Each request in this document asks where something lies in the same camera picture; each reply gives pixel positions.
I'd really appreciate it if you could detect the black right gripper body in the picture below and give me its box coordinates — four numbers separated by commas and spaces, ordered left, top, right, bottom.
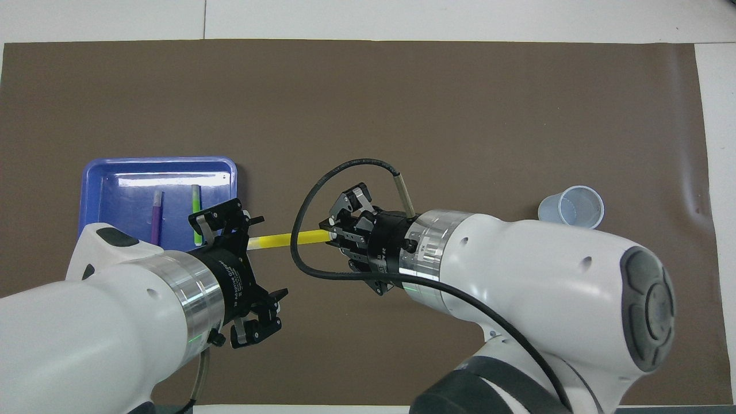
367, 210, 417, 279

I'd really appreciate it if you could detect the yellow pen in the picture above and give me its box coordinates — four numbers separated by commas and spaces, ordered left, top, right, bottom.
247, 229, 334, 251

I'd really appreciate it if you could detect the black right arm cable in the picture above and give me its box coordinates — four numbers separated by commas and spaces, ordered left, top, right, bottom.
289, 159, 573, 412

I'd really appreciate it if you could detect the purple pen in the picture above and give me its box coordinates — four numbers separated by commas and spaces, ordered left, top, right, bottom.
151, 191, 164, 245

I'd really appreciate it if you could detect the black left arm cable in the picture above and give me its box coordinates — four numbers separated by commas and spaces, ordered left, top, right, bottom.
172, 345, 210, 414

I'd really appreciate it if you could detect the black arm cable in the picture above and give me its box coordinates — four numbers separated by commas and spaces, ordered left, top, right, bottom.
172, 345, 210, 414
289, 159, 573, 412

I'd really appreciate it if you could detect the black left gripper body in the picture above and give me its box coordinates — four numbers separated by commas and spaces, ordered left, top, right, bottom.
197, 233, 272, 329

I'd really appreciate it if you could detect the clear plastic cup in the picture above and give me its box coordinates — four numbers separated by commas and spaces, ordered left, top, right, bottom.
538, 185, 605, 229

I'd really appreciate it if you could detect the blue plastic tray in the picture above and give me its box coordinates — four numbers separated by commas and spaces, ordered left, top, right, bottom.
76, 156, 238, 259

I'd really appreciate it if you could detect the brown paper table mat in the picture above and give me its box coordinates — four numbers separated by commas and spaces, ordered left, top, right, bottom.
0, 39, 716, 406

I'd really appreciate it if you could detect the green pen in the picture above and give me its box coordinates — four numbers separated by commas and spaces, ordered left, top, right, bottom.
191, 184, 203, 247

